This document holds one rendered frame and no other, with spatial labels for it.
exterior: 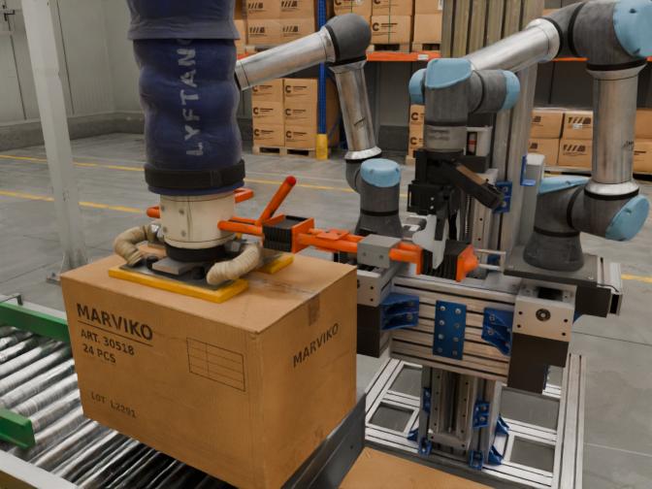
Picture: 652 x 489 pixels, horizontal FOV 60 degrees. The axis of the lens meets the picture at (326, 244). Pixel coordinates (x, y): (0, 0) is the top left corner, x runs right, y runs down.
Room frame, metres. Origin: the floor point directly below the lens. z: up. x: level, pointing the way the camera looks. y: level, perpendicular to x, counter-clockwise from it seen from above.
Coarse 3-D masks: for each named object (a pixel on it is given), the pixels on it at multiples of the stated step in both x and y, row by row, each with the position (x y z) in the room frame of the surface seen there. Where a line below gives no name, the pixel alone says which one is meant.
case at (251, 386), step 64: (128, 320) 1.13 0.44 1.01; (192, 320) 1.03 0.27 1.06; (256, 320) 0.99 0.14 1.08; (320, 320) 1.13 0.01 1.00; (128, 384) 1.15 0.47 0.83; (192, 384) 1.04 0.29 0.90; (256, 384) 0.95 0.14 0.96; (320, 384) 1.13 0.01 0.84; (192, 448) 1.05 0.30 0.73; (256, 448) 0.95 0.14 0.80
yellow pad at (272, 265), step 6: (264, 258) 1.28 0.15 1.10; (270, 258) 1.28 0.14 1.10; (276, 258) 1.30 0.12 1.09; (282, 258) 1.30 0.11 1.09; (288, 258) 1.30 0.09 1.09; (264, 264) 1.26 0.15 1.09; (270, 264) 1.26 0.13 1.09; (276, 264) 1.26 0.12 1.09; (282, 264) 1.28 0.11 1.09; (288, 264) 1.30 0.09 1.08; (252, 270) 1.26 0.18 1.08; (258, 270) 1.25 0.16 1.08; (264, 270) 1.24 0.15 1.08; (270, 270) 1.24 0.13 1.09; (276, 270) 1.25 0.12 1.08
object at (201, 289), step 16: (112, 272) 1.23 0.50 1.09; (128, 272) 1.21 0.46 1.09; (144, 272) 1.20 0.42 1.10; (160, 272) 1.20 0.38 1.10; (192, 272) 1.15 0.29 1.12; (160, 288) 1.15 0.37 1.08; (176, 288) 1.13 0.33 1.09; (192, 288) 1.11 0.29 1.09; (208, 288) 1.10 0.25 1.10; (224, 288) 1.11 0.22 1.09; (240, 288) 1.13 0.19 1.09
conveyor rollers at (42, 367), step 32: (0, 352) 1.80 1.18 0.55; (32, 352) 1.80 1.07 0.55; (64, 352) 1.81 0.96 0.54; (0, 384) 1.60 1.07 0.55; (32, 384) 1.60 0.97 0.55; (64, 384) 1.60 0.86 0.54; (32, 416) 1.42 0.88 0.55; (0, 448) 1.30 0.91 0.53; (32, 448) 1.29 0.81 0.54; (64, 448) 1.28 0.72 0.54; (96, 448) 1.28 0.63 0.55; (128, 448) 1.27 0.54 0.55; (96, 480) 1.16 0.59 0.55; (128, 480) 1.15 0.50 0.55
